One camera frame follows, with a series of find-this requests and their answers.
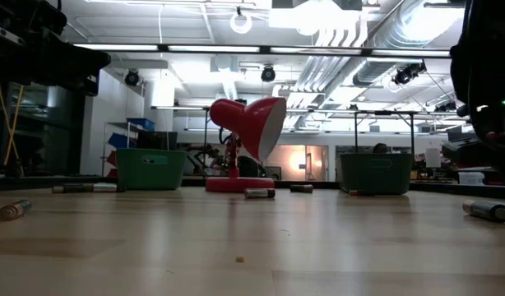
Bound silver ventilation duct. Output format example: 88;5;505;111
353;0;466;86

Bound background black rig frame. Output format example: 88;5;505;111
151;105;471;155

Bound white ring light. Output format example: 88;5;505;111
229;6;253;35

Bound teal plastic bin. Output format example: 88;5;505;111
339;152;415;196
115;147;188;192

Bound white storage shelf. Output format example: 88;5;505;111
100;121;155;178

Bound yellow cables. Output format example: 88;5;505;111
0;81;25;168

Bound blue storage bin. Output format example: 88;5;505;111
127;118;156;132
107;132;132;150

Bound white box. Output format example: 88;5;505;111
458;171;486;186

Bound black monitor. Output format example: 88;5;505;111
136;130;178;151
441;125;486;168

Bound background robot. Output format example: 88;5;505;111
185;141;233;176

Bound black ceiling-mounted camera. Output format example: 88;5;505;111
391;60;428;86

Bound black ceiling spotlight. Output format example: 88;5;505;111
123;68;141;87
260;64;277;83

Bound white sign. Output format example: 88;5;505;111
424;147;442;169

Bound red desk lamp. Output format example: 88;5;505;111
205;96;287;194

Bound red storage bin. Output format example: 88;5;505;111
106;150;118;178

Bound black backdrop panel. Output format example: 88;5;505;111
0;80;87;178

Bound silver battery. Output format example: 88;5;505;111
86;183;126;193

